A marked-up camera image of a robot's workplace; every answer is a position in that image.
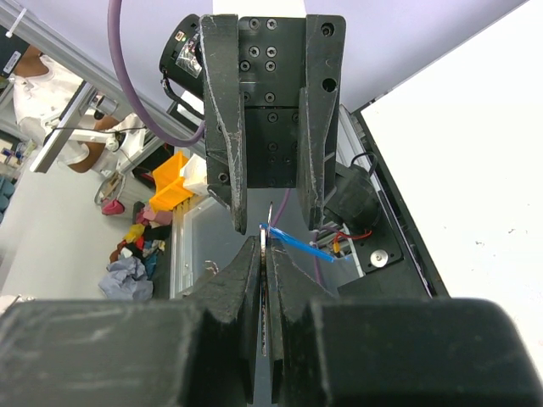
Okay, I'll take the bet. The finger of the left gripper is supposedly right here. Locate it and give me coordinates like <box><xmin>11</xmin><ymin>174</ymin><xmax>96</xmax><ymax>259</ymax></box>
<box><xmin>296</xmin><ymin>14</ymin><xmax>346</xmax><ymax>229</ymax></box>
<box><xmin>199</xmin><ymin>14</ymin><xmax>248</xmax><ymax>234</ymax></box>

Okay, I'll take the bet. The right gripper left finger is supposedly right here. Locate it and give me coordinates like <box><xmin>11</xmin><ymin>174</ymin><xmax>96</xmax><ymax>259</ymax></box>
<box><xmin>1</xmin><ymin>237</ymin><xmax>260</xmax><ymax>406</ymax></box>

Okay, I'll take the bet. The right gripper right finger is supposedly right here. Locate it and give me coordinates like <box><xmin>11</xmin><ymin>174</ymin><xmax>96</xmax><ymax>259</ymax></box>
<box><xmin>266</xmin><ymin>243</ymin><xmax>542</xmax><ymax>406</ymax></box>

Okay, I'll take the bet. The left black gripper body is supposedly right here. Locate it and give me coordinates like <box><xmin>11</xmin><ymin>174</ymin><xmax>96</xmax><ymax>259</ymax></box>
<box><xmin>238</xmin><ymin>17</ymin><xmax>305</xmax><ymax>188</ymax></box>

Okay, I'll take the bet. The solid blue key tag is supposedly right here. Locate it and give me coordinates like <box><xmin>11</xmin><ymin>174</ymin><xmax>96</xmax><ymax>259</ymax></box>
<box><xmin>262</xmin><ymin>223</ymin><xmax>335</xmax><ymax>263</ymax></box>

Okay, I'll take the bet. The silver key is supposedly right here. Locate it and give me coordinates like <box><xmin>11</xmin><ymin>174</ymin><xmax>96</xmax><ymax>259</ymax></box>
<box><xmin>259</xmin><ymin>202</ymin><xmax>273</xmax><ymax>357</ymax></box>

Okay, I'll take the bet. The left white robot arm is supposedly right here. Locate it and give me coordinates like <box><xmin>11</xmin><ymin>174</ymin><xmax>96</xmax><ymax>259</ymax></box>
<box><xmin>159</xmin><ymin>14</ymin><xmax>379</xmax><ymax>233</ymax></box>

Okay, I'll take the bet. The pile of coloured cloths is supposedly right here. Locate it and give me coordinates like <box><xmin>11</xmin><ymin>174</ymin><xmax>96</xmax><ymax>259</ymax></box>
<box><xmin>98</xmin><ymin>200</ymin><xmax>173</xmax><ymax>301</ymax></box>

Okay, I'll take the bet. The yellow storage bin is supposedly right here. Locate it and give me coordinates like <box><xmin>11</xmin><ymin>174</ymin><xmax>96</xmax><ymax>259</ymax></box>
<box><xmin>149</xmin><ymin>152</ymin><xmax>194</xmax><ymax>212</ymax></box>

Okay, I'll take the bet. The seated person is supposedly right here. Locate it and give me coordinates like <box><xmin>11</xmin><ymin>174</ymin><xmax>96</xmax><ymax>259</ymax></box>
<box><xmin>13</xmin><ymin>46</ymin><xmax>146</xmax><ymax>173</ymax></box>

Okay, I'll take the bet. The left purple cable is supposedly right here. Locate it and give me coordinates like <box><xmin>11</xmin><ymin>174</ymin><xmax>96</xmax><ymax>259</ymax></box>
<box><xmin>108</xmin><ymin>0</ymin><xmax>207</xmax><ymax>148</ymax></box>

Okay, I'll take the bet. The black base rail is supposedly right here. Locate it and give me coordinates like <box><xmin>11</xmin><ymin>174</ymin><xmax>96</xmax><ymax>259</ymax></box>
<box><xmin>338</xmin><ymin>107</ymin><xmax>449</xmax><ymax>298</ymax></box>

